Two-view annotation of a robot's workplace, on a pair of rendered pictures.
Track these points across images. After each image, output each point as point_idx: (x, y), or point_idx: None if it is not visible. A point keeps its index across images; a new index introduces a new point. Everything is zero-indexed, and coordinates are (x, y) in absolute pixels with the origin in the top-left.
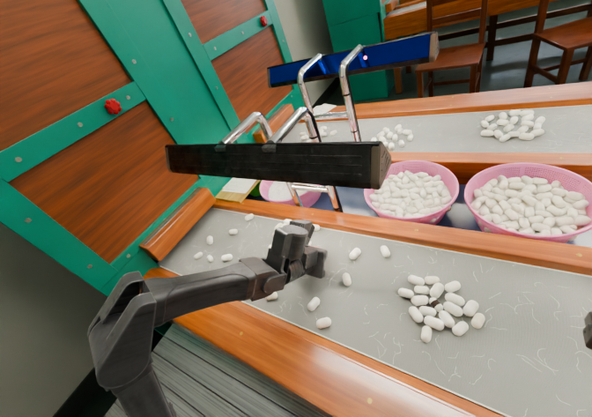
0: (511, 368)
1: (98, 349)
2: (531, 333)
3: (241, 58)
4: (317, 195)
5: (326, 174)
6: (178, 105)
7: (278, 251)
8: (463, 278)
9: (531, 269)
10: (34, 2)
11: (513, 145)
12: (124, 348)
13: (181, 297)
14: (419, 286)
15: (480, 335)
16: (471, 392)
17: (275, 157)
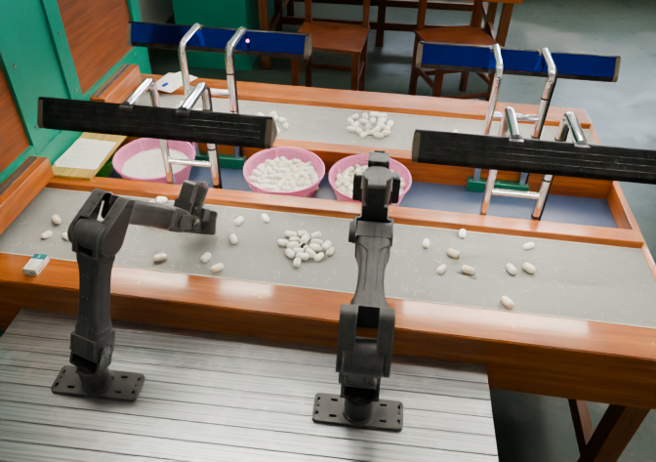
0: (346, 272)
1: (95, 230)
2: None
3: None
4: (186, 178)
5: (232, 137)
6: (20, 49)
7: (186, 198)
8: (323, 231)
9: None
10: None
11: (369, 141)
12: (116, 228)
13: (139, 208)
14: (293, 236)
15: (331, 260)
16: (323, 286)
17: (187, 120)
